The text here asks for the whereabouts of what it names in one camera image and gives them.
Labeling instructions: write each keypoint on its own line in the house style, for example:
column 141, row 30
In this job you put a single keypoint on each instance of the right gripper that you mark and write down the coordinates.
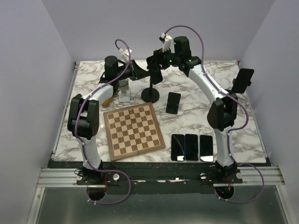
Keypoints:
column 159, row 52

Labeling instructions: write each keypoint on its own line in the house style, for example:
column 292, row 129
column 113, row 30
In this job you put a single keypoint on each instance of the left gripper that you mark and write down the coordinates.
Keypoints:
column 136, row 73

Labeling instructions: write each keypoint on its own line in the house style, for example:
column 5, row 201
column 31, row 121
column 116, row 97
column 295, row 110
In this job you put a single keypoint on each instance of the black tall round-base stand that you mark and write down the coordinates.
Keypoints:
column 150, row 94

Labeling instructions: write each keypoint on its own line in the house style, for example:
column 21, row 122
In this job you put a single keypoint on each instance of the phone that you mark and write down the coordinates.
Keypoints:
column 156, row 76
column 177, row 147
column 206, row 153
column 191, row 147

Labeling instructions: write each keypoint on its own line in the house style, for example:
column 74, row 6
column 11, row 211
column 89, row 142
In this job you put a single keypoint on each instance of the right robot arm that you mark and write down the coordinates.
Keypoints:
column 176, row 52

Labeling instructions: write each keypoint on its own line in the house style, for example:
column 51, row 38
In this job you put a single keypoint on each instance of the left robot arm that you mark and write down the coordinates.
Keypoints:
column 84, row 116

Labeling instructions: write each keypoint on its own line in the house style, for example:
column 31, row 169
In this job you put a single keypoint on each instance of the white phone stand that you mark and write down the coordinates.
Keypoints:
column 124, row 89

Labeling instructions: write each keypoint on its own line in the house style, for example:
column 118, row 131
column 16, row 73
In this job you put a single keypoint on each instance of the black folding phone stand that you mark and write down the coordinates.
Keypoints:
column 173, row 103

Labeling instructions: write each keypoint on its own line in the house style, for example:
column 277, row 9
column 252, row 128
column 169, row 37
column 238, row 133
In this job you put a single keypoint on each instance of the black right round-base stand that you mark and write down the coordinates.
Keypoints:
column 242, row 81

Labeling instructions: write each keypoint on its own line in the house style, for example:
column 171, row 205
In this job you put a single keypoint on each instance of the wooden chessboard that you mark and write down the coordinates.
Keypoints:
column 132, row 131

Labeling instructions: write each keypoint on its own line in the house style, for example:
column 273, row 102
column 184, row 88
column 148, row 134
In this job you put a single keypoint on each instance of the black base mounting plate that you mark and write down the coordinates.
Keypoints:
column 150, row 177

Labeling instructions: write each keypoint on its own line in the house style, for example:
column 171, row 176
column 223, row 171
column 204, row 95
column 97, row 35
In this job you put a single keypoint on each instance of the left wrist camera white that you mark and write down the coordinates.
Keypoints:
column 125, row 54

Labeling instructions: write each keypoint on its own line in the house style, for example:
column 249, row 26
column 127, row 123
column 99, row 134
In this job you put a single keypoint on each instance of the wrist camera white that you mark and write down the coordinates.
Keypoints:
column 167, row 40
column 125, row 54

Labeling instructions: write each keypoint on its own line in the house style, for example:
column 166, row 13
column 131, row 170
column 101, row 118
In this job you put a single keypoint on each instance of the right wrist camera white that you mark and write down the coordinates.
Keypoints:
column 167, row 40

